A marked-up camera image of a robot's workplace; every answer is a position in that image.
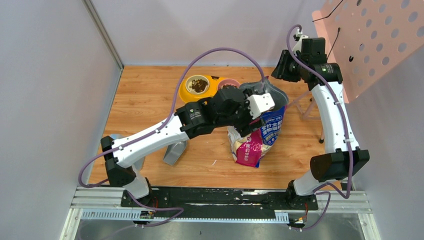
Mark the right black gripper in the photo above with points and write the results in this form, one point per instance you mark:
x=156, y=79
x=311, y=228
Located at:
x=281, y=72

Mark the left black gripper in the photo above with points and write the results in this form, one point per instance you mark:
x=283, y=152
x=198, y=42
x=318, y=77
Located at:
x=248, y=121

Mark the pet food bag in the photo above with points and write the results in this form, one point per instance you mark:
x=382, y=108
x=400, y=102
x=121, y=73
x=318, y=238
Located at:
x=249, y=150

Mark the metal scoop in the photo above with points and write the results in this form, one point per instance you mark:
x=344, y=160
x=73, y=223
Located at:
x=174, y=151

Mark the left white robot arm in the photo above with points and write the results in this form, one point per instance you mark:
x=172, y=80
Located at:
x=241, y=109

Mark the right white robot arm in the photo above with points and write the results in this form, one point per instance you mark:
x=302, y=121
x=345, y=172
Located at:
x=343, y=156

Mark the kibble in pink bowl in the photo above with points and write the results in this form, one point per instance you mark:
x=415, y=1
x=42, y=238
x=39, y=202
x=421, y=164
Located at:
x=229, y=86

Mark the pink bowl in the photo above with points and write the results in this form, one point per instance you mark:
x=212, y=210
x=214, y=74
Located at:
x=228, y=82

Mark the yellow double bowl feeder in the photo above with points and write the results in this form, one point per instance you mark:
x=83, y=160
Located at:
x=187, y=97

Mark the kibble in cream bowl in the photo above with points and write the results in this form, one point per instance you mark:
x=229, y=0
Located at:
x=198, y=85

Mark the cream bowl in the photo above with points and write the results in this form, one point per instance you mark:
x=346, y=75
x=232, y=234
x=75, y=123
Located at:
x=188, y=81

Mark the pink perforated stand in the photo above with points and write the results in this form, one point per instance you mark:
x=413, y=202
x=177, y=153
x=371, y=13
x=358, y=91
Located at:
x=379, y=45

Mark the clear plastic bag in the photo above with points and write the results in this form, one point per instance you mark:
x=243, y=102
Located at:
x=116, y=136

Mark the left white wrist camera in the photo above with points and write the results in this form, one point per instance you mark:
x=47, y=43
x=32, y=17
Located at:
x=259, y=104

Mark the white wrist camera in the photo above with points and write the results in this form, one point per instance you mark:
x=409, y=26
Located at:
x=298, y=37
x=259, y=104

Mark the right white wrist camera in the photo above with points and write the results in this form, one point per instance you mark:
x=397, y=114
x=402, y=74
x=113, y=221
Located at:
x=298, y=37

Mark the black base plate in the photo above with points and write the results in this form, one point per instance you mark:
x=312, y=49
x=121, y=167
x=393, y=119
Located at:
x=221, y=203

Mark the aluminium rail frame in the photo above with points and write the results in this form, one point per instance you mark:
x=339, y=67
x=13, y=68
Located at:
x=96, y=214

